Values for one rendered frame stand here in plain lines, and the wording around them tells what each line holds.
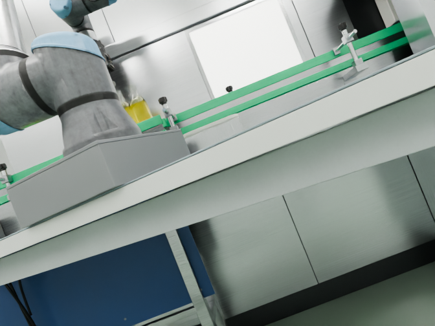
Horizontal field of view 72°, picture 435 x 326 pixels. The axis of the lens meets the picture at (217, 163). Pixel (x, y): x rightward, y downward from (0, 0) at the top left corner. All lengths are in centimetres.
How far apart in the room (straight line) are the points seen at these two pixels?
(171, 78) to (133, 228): 90
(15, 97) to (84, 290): 75
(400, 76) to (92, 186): 42
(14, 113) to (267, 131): 48
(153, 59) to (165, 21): 17
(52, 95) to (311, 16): 114
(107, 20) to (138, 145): 106
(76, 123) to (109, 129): 6
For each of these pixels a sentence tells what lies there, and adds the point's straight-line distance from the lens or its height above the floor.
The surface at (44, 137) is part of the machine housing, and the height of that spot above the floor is 113.
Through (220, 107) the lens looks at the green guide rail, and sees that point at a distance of 112.
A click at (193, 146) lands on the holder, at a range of 82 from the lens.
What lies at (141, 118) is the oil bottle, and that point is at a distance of 117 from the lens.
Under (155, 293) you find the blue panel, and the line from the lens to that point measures 113.
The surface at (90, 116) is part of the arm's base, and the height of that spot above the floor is 89.
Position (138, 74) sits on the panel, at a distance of 138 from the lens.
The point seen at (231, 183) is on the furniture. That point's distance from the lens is 43.
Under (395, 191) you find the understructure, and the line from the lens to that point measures 148.
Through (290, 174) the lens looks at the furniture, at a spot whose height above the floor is 68.
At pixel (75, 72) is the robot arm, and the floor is 97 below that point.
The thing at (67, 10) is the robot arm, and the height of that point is 142.
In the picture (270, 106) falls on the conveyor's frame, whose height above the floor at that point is 86.
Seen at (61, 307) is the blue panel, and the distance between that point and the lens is 126.
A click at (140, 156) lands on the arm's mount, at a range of 53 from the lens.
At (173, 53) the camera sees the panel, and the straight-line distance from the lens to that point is 137.
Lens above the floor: 72
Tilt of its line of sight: 1 degrees up
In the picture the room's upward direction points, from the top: 22 degrees counter-clockwise
